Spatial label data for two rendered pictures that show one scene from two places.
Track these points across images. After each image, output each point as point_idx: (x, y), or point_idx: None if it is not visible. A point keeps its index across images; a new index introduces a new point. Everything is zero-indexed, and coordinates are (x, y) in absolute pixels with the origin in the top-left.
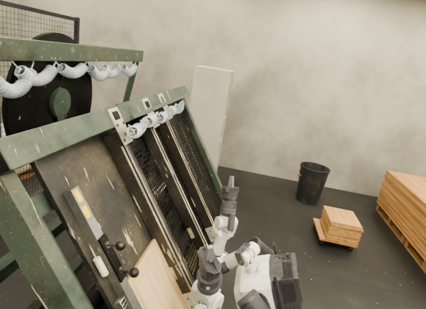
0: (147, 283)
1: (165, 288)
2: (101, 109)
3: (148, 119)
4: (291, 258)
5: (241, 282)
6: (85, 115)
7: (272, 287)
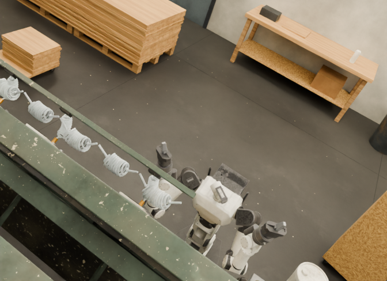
0: None
1: None
2: (152, 217)
3: (126, 167)
4: (227, 169)
5: (226, 211)
6: (188, 244)
7: (242, 197)
